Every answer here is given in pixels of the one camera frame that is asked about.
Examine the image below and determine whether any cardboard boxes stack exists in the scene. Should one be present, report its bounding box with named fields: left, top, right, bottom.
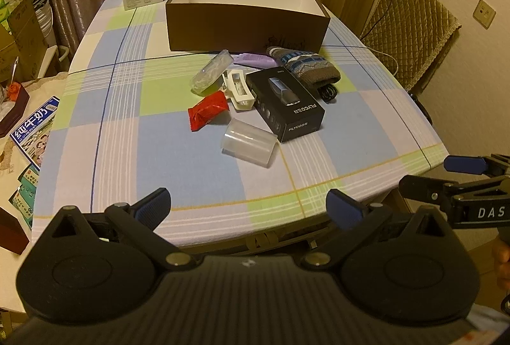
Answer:
left=1, top=0, right=56, bottom=83

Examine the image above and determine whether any clear plastic floss pack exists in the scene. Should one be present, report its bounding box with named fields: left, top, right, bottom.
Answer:
left=190, top=50, right=233, bottom=95

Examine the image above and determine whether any black shaver product box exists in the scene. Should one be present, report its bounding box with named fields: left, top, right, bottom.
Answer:
left=245, top=67, right=325, bottom=143

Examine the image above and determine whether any purple cream tube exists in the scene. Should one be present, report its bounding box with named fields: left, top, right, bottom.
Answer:
left=233, top=53, right=279, bottom=70

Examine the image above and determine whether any clear plastic cylinder case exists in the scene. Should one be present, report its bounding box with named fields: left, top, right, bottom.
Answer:
left=221, top=119, right=278, bottom=168

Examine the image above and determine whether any dark wooden box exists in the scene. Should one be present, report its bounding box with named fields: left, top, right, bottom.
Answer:
left=0, top=84, right=29, bottom=138

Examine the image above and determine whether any red candy wrapper packet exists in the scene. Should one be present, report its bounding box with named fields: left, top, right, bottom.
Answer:
left=187, top=90, right=229, bottom=132

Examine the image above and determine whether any flat milk carton packaging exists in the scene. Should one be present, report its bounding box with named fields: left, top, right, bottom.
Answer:
left=10, top=96, right=60, bottom=171

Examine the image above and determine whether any white hair claw clip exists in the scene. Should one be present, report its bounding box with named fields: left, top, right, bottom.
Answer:
left=222, top=69, right=255, bottom=111

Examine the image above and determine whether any brown cardboard storage box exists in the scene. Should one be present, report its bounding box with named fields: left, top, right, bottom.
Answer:
left=166, top=0, right=330, bottom=54

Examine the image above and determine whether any plaid tablecloth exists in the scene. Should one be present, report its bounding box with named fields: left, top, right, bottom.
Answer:
left=32, top=0, right=447, bottom=246

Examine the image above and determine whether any quilted olive chair cover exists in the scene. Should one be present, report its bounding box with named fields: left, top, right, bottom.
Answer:
left=361, top=0, right=462, bottom=94

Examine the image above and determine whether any black cable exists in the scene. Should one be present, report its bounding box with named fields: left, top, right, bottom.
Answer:
left=316, top=81, right=340, bottom=103

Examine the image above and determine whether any person right hand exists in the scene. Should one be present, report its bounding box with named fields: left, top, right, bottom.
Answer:
left=492, top=237, right=510, bottom=290

